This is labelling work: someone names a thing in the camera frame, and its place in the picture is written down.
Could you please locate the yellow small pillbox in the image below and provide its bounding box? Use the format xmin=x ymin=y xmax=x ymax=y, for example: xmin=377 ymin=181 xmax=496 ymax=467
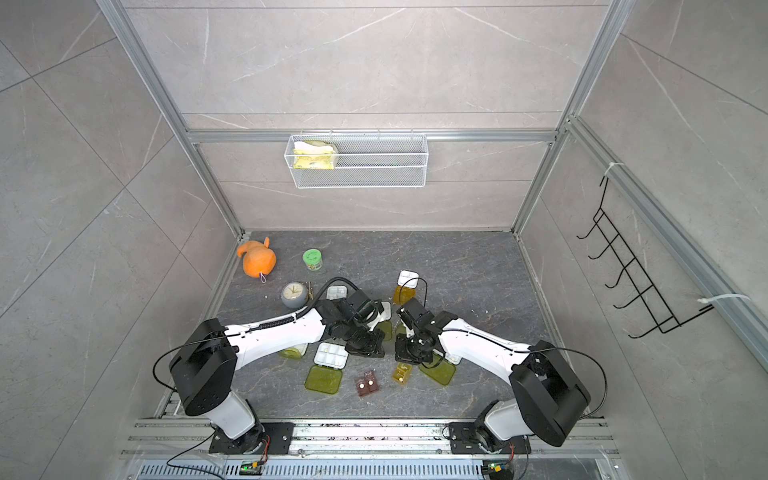
xmin=392 ymin=363 xmax=413 ymax=385

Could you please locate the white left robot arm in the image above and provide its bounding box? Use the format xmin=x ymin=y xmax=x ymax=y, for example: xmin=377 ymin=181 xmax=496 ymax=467
xmin=169 ymin=290 xmax=384 ymax=441

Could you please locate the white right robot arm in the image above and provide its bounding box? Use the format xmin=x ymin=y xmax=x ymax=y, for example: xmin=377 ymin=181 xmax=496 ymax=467
xmin=395 ymin=298 xmax=591 ymax=452

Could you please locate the small green pillbox near clock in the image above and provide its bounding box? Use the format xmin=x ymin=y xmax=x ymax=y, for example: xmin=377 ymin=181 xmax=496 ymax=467
xmin=326 ymin=285 xmax=348 ymax=300

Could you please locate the green pillbox centre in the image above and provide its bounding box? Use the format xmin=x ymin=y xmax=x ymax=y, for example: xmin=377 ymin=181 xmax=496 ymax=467
xmin=375 ymin=302 xmax=393 ymax=342

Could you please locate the amber pillbox at back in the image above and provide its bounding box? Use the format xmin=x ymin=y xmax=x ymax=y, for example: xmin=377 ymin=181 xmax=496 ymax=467
xmin=393 ymin=270 xmax=420 ymax=305

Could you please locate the grey alarm clock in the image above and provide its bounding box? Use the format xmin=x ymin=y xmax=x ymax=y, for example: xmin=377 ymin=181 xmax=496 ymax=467
xmin=280 ymin=281 xmax=313 ymax=311

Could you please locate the large green six-cell pillbox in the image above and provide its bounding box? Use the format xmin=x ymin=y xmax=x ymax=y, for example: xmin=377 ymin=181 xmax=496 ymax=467
xmin=304 ymin=342 xmax=349 ymax=395

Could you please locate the brown small pillbox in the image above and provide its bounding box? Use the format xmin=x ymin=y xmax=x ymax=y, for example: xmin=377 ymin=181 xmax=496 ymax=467
xmin=355 ymin=370 xmax=380 ymax=397

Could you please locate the green lidded round jar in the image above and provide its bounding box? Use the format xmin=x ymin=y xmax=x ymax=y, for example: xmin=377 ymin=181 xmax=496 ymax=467
xmin=302 ymin=248 xmax=323 ymax=271

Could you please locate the orange plush toy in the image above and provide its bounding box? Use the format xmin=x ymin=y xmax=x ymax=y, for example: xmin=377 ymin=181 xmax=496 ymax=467
xmin=236 ymin=237 xmax=277 ymax=283

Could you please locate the yellow packet in basket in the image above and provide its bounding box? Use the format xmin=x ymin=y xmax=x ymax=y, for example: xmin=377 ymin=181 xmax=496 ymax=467
xmin=291 ymin=140 xmax=338 ymax=170

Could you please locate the white wire wall basket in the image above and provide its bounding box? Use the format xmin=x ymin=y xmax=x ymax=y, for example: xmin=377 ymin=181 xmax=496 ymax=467
xmin=284 ymin=132 xmax=429 ymax=189

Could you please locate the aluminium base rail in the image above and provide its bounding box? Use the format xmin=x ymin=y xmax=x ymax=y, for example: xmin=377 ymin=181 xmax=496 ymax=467
xmin=114 ymin=417 xmax=629 ymax=479

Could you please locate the black wall hook rack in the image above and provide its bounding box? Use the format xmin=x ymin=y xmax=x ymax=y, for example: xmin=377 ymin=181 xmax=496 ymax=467
xmin=576 ymin=177 xmax=714 ymax=340

